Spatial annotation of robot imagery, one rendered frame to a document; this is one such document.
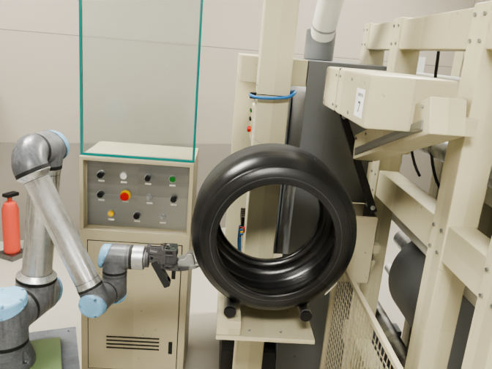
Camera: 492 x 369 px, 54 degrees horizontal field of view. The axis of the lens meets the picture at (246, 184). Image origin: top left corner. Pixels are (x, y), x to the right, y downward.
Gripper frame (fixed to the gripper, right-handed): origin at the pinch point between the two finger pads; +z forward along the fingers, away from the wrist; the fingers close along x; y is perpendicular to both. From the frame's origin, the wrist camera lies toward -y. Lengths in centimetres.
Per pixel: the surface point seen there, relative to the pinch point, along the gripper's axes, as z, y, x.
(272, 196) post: 28.2, 21.8, 25.2
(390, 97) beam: 50, 71, -37
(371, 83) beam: 45, 74, -37
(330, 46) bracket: 56, 85, 81
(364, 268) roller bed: 69, -5, 18
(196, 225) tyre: -1.3, 20.0, -9.7
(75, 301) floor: -91, -102, 147
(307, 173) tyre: 35, 42, -12
